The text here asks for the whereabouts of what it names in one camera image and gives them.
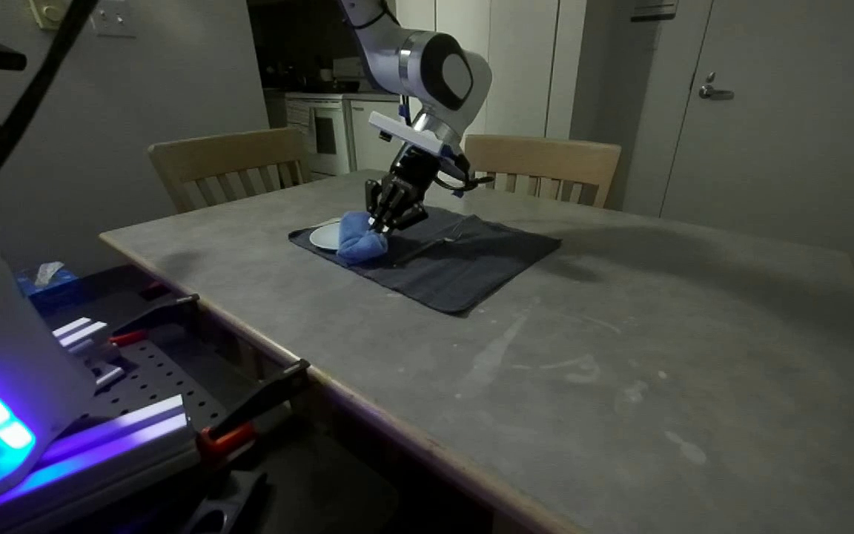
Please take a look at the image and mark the grey door with lever handle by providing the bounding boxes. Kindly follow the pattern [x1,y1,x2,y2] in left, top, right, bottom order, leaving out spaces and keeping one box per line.
[657,0,854,260]

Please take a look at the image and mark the thick black hanging cable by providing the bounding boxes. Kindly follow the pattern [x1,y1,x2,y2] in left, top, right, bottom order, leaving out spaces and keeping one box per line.
[0,0,102,238]

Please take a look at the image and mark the grey door closer box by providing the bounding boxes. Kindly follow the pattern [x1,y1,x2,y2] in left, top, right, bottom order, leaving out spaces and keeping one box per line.
[627,0,681,23]

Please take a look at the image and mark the silver metal fork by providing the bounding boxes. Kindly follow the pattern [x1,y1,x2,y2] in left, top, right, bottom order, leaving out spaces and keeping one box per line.
[400,234,455,266]

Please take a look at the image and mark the black perforated mounting board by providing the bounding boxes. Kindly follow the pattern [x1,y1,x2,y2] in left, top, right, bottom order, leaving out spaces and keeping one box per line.
[80,335,233,430]

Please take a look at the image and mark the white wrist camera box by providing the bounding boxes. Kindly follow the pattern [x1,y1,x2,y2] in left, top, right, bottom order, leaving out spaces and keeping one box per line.
[363,106,449,160]

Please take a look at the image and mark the orange-handled black bar clamp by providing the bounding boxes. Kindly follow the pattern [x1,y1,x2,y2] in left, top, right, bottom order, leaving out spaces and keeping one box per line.
[193,355,314,465]
[102,292,200,351]

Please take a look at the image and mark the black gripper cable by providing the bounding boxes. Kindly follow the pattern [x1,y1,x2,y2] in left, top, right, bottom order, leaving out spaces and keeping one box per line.
[432,154,497,200]

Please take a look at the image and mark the white kitchen cabinet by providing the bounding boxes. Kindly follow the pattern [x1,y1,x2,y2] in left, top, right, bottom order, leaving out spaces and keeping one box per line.
[280,90,392,183]

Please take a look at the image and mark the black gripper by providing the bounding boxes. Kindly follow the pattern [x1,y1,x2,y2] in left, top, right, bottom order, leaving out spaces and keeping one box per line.
[360,145,445,241]

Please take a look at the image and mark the white robot base blue light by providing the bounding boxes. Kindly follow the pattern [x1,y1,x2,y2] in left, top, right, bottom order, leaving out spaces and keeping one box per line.
[0,188,101,516]

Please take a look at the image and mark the dark fabric placemat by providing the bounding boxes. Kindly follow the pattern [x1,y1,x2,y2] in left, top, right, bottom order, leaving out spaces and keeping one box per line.
[283,203,565,320]

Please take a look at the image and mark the metal door lever handle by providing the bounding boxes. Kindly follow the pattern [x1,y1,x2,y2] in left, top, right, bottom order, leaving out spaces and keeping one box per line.
[697,72,737,103]

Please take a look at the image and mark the blue tissue box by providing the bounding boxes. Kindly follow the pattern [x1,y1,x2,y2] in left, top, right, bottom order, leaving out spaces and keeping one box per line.
[13,257,83,300]

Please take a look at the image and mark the white wall switch plate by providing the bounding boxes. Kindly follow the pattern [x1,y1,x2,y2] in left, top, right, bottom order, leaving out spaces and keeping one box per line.
[85,0,142,42]

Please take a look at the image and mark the light wooden slat-back chair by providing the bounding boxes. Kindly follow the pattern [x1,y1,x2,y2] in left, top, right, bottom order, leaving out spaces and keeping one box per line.
[144,124,316,216]
[458,130,626,210]

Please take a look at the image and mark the blue cloth towel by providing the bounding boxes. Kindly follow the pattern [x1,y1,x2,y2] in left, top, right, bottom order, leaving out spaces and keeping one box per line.
[332,207,392,271]

